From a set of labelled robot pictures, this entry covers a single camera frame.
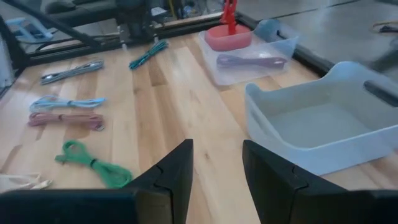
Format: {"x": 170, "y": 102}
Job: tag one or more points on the red desk lamp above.
{"x": 228, "y": 39}

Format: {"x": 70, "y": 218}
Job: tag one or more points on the blue plastic object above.
{"x": 28, "y": 29}

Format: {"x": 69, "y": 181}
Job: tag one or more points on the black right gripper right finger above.
{"x": 295, "y": 199}

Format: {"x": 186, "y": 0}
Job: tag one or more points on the white plastic bin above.
{"x": 311, "y": 155}

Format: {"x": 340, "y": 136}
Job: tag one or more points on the clear plastic bin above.
{"x": 280, "y": 40}

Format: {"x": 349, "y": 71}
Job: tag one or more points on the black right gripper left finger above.
{"x": 93, "y": 207}

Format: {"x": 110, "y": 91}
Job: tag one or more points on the black table frame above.
{"x": 62, "y": 51}

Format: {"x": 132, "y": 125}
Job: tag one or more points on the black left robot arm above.
{"x": 135, "y": 18}

